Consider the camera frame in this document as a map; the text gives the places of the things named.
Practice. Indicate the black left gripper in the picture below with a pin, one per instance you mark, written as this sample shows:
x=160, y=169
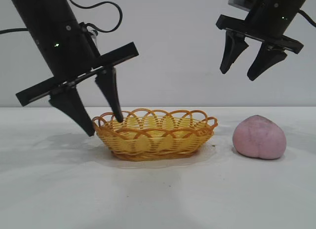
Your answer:
x=69, y=53

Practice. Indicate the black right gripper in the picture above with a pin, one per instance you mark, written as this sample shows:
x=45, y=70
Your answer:
x=274, y=15

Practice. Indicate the yellow woven wicker basket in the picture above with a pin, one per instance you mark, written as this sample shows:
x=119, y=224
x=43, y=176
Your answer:
x=153, y=142

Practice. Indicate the pink peach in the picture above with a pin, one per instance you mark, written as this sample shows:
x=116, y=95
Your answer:
x=259, y=137

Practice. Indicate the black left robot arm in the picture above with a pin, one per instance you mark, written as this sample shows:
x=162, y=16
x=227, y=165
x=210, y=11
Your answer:
x=39, y=9

